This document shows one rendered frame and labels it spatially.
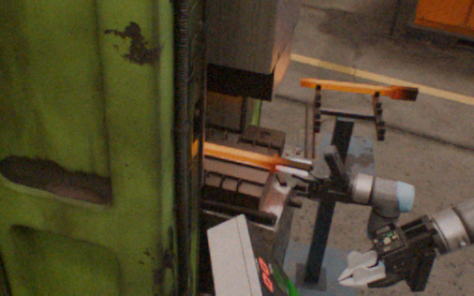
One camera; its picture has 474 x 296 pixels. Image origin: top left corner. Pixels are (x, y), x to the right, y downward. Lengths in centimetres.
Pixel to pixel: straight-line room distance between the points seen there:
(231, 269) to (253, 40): 46
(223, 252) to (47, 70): 48
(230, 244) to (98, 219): 32
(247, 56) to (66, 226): 54
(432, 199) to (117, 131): 235
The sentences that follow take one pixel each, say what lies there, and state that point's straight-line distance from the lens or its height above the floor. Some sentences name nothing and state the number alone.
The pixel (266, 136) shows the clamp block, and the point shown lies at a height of 98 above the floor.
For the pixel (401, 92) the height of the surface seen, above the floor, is 94.
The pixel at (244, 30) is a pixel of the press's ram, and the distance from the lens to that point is 112.
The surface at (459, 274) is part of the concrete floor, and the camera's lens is 280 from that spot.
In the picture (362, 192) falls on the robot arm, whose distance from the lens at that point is 146.
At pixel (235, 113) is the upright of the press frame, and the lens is 172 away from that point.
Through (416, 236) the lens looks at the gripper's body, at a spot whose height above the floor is 118.
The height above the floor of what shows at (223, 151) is 101.
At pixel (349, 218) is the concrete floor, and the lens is 287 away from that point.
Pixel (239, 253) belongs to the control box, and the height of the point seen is 119.
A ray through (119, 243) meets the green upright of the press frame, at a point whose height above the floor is 104.
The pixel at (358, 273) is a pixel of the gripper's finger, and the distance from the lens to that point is 110.
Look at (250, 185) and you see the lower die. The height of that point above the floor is 98.
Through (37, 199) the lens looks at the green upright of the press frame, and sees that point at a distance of 125.
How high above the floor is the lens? 192
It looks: 36 degrees down
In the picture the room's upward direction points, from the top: 4 degrees clockwise
